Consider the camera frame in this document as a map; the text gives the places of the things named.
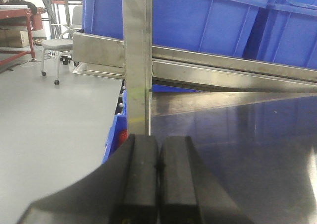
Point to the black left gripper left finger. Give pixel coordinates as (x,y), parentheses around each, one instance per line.
(123,190)

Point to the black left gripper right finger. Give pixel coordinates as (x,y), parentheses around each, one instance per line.
(189,192)

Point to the blue bin lower shelf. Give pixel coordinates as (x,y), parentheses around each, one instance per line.
(118,125)

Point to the stainless steel shelf rack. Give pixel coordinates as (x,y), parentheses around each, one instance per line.
(141,64)

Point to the white rolling stool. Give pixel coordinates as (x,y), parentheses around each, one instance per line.
(64,47)

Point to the blue plastic bin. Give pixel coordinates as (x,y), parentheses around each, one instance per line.
(285,32)
(211,26)

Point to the blue plastic bin right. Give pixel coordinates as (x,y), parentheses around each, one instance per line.
(285,32)

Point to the cardboard box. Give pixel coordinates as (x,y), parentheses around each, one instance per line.
(14,38)

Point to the red metal workbench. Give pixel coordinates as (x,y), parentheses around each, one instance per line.
(20,15)

